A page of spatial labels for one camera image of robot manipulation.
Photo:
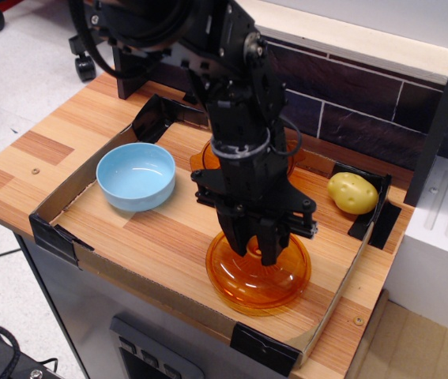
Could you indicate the white toy sink unit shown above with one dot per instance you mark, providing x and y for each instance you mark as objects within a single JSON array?
[{"x": 418, "y": 279}]

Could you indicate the cardboard fence with black tape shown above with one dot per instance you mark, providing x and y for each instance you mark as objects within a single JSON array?
[{"x": 97, "y": 261}]

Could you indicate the black office chair base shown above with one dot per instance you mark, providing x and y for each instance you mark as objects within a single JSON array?
[{"x": 84, "y": 64}]

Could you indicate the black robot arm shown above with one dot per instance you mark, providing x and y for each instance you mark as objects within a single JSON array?
[{"x": 227, "y": 62}]

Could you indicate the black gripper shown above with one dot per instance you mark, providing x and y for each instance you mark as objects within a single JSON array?
[{"x": 254, "y": 197}]

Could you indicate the light blue bowl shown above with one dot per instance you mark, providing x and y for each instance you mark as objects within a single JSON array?
[{"x": 136, "y": 177}]

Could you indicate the black oven control panel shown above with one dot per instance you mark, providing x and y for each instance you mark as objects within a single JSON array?
[{"x": 144, "y": 354}]

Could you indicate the orange transparent pot lid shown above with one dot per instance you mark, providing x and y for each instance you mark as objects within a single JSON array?
[{"x": 250, "y": 287}]

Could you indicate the orange transparent pot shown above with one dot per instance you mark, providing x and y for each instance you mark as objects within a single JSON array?
[{"x": 292, "y": 158}]

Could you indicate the yellow plastic potato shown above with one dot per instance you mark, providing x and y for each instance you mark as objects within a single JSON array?
[{"x": 352, "y": 193}]

